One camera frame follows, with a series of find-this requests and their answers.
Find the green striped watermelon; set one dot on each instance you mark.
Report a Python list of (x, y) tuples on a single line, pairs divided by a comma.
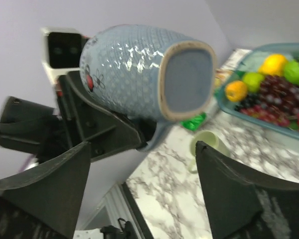
[(291, 71)]

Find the small orange fruit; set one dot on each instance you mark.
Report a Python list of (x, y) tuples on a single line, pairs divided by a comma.
[(236, 91)]

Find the yellow orange fruit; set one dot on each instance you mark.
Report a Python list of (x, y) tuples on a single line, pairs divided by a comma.
[(273, 65)]

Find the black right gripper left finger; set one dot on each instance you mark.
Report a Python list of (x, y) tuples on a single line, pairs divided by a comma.
[(44, 201)]

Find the light blue textured mug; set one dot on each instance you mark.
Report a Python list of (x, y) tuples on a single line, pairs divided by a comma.
[(147, 72)]

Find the sage green mug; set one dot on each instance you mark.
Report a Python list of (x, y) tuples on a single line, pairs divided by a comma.
[(209, 139)]

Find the dark purple grapes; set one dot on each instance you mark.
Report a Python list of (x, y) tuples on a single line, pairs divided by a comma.
[(276, 101)]

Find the green chips bag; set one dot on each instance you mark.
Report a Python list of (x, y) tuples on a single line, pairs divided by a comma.
[(221, 76)]

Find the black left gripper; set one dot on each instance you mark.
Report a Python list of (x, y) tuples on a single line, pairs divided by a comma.
[(37, 129)]

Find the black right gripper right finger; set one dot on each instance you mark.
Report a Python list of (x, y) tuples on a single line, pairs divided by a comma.
[(244, 203)]

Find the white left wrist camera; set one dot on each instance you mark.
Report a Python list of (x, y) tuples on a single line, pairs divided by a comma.
[(61, 50)]

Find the green lime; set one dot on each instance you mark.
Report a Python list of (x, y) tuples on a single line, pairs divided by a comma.
[(253, 81)]

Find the teal plastic fruit container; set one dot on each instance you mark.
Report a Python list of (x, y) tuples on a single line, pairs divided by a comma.
[(244, 60)]

